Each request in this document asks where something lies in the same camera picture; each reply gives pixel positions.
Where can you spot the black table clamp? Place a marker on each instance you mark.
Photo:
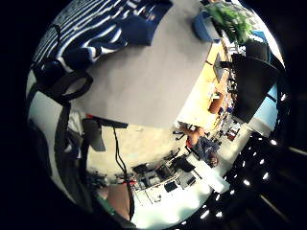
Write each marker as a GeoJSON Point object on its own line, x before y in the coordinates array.
{"type": "Point", "coordinates": [105, 122]}

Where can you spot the the person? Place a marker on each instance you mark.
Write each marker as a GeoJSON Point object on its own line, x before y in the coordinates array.
{"type": "Point", "coordinates": [64, 147]}

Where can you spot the blue white striped cloth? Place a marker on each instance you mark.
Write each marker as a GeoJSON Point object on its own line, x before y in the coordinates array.
{"type": "Point", "coordinates": [96, 28]}

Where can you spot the black office chair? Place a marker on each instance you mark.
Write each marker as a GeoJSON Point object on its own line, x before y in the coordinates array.
{"type": "Point", "coordinates": [184, 164]}

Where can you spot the blue flower pot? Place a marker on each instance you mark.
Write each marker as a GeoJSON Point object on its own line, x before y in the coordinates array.
{"type": "Point", "coordinates": [202, 28]}

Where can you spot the brown chair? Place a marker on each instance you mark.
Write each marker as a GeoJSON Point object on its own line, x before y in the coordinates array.
{"type": "Point", "coordinates": [216, 103]}

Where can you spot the small grey monitor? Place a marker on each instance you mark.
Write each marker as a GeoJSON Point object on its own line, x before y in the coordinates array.
{"type": "Point", "coordinates": [218, 67]}

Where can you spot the white office desk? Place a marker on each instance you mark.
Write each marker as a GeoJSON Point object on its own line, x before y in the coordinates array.
{"type": "Point", "coordinates": [179, 198]}

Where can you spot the green leafy plant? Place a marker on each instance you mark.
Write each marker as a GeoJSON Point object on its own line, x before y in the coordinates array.
{"type": "Point", "coordinates": [232, 19]}

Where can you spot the large black monitor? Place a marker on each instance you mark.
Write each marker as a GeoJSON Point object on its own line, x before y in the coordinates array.
{"type": "Point", "coordinates": [252, 84]}

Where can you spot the group of ceiling lamps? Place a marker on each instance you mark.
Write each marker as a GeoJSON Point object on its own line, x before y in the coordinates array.
{"type": "Point", "coordinates": [246, 182]}

